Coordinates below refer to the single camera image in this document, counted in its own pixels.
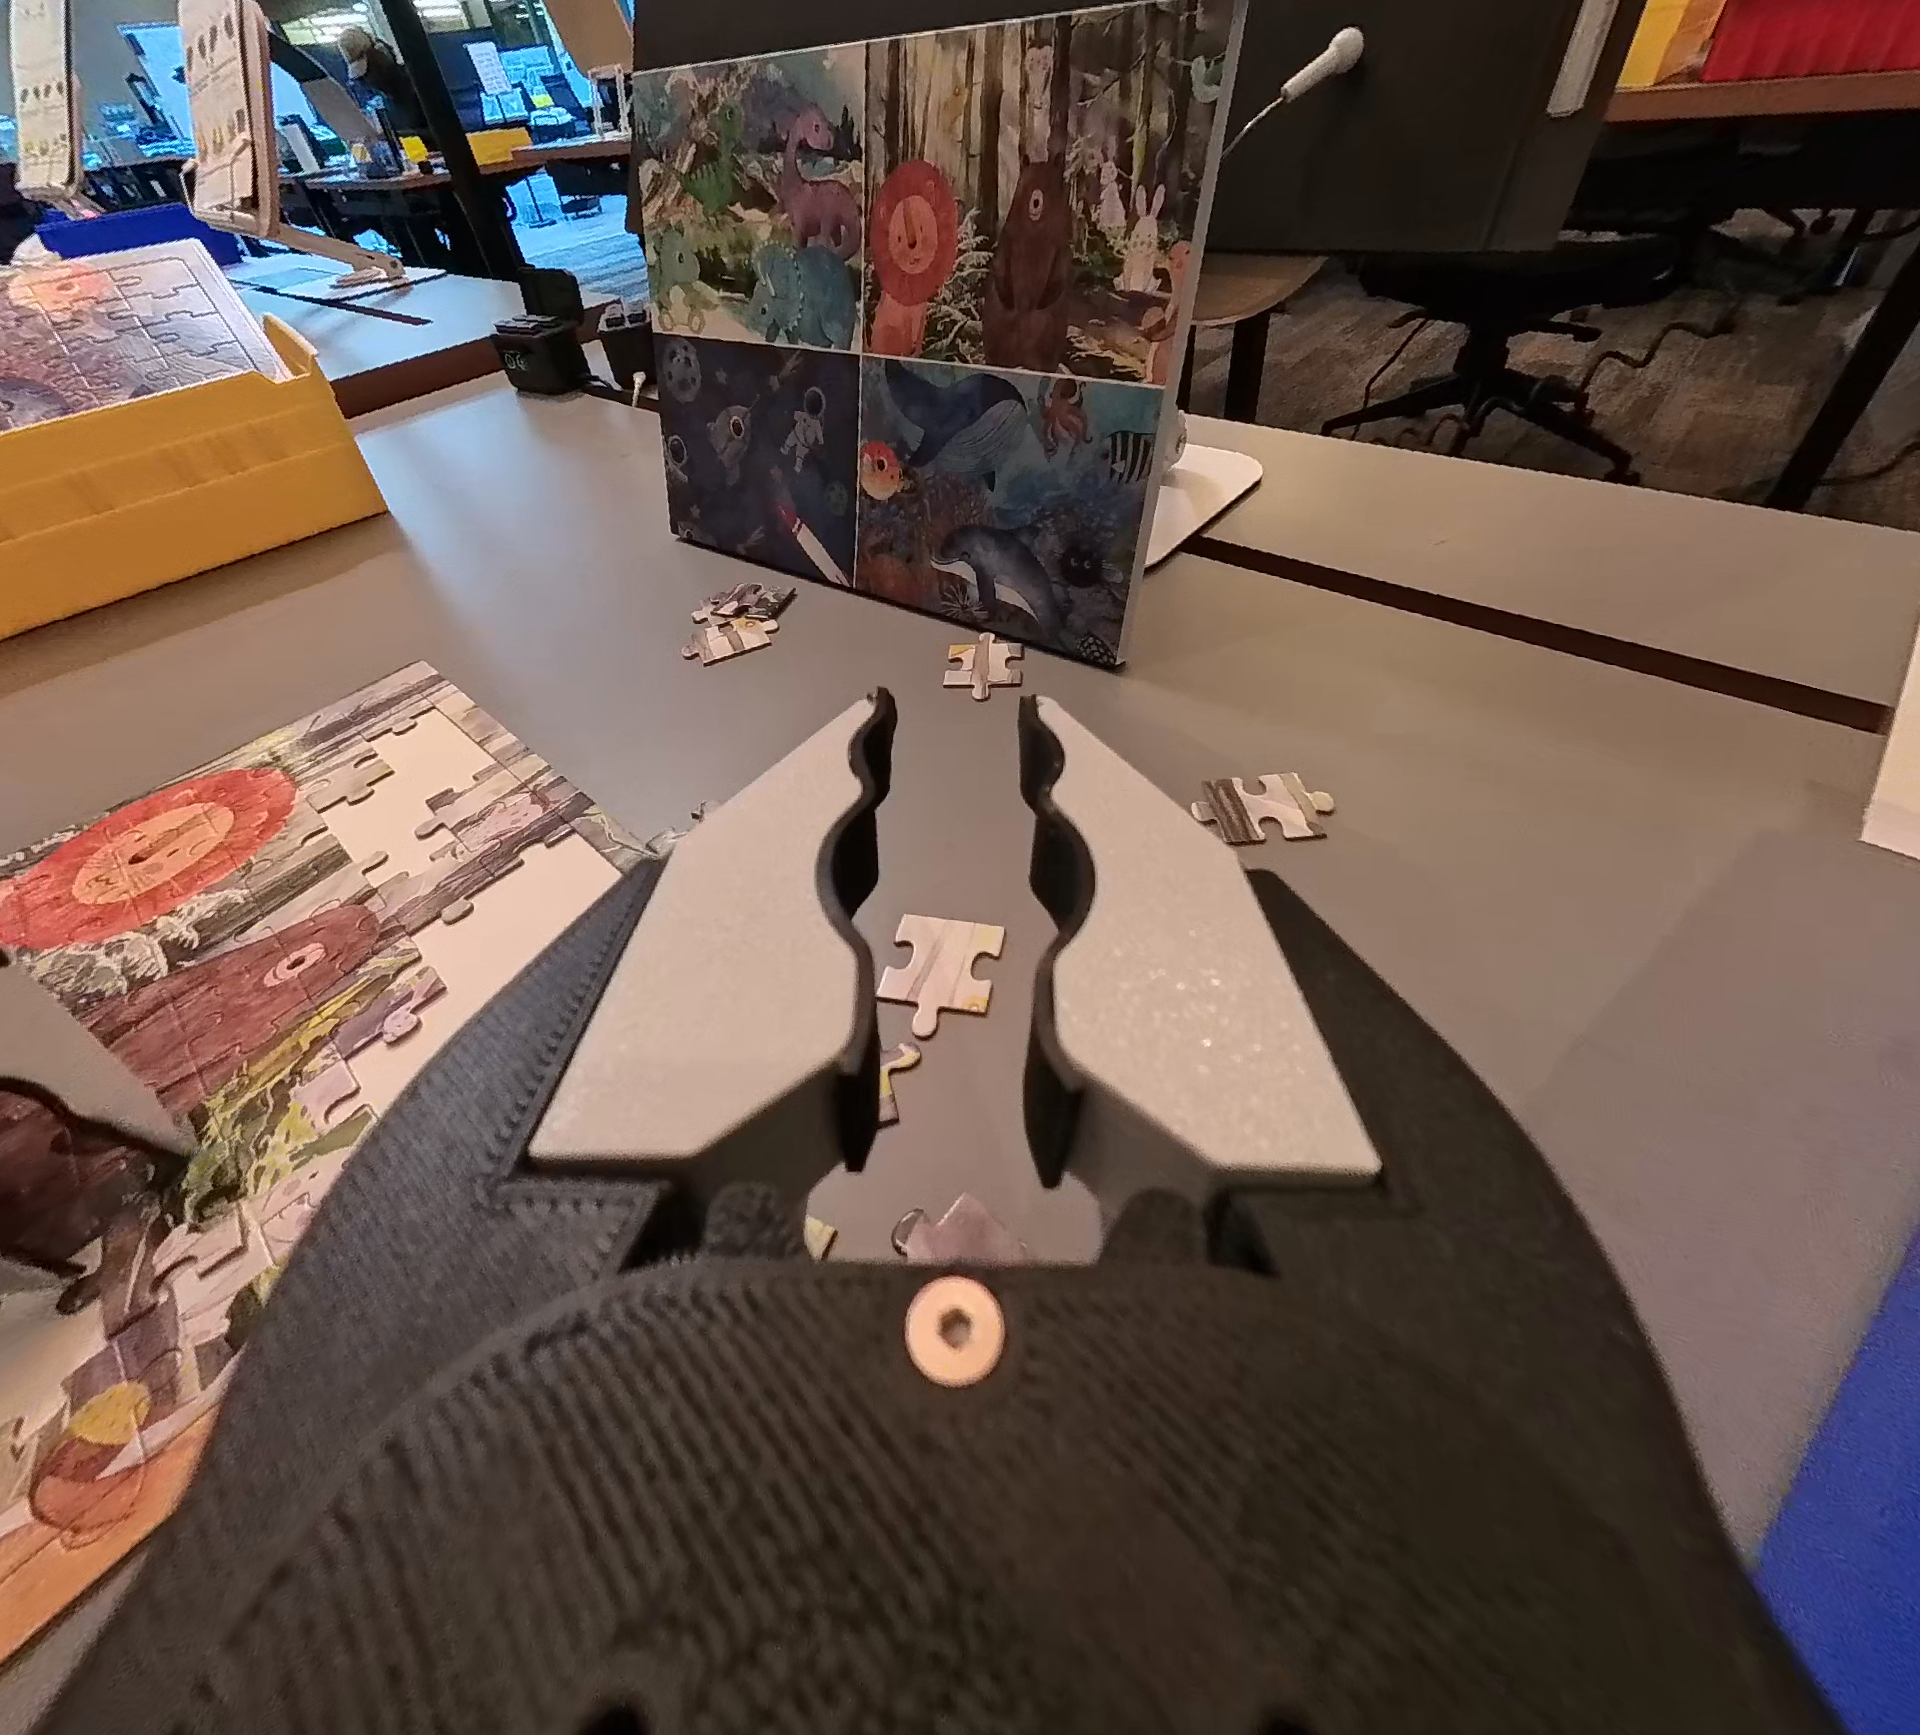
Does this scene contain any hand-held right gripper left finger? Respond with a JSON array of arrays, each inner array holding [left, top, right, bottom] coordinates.
[[529, 690, 903, 1193]]

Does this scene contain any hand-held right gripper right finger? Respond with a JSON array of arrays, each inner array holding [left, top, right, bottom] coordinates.
[[1014, 692, 1385, 1199]]

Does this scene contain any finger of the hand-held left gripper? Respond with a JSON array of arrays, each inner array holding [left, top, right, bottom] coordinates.
[[0, 1171, 114, 1309], [0, 951, 200, 1167]]

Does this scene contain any partly assembled jigsaw puzzle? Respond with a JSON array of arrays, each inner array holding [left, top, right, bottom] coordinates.
[[0, 660, 662, 1639]]

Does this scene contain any grey white jigsaw piece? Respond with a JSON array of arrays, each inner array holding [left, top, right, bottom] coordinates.
[[1193, 771, 1338, 847]]

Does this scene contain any purple grey jigsaw piece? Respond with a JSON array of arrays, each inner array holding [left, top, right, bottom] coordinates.
[[895, 1191, 1038, 1263]]

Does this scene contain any white flat stand base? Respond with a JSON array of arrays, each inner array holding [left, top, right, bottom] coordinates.
[[1140, 418, 1263, 568]]

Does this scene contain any yellow plastic bin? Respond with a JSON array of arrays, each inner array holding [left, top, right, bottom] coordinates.
[[0, 318, 390, 642]]

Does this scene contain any black battery charger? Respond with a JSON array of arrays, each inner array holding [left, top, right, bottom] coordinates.
[[494, 272, 591, 400]]

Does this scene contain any finished jigsaw puzzle board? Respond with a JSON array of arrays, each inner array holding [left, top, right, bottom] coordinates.
[[0, 240, 290, 432]]

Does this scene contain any white paper sheet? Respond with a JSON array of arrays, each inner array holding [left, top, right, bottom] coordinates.
[[1861, 656, 1920, 859]]

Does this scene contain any round wooden stool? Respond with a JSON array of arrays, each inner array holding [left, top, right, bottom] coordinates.
[[1193, 254, 1331, 420]]

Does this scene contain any illustrated puzzle box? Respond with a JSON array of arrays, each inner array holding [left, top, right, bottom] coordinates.
[[630, 0, 1253, 676]]

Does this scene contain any blue plastic bin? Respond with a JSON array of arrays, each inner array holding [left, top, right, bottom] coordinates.
[[1755, 1231, 1920, 1735], [37, 202, 243, 268]]

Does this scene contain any black office chair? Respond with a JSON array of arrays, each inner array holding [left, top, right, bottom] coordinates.
[[1321, 236, 1691, 484]]

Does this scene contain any small wooden display stand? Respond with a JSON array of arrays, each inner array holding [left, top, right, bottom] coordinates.
[[7, 0, 84, 200]]

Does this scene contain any white gooseneck microphone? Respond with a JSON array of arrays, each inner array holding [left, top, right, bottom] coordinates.
[[1226, 26, 1368, 154]]

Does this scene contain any large wooden display stand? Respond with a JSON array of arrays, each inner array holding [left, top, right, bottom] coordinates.
[[177, 0, 411, 290]]

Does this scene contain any brown cardboard panel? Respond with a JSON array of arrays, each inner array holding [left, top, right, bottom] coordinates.
[[536, 0, 636, 76]]

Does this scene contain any wooden shelf table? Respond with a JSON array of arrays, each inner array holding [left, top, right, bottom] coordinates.
[[1603, 74, 1920, 510]]

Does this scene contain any red storage bin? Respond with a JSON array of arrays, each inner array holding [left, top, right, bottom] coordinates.
[[1703, 0, 1920, 80]]

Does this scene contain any black metal post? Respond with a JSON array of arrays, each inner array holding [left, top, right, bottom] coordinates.
[[306, 0, 529, 280]]

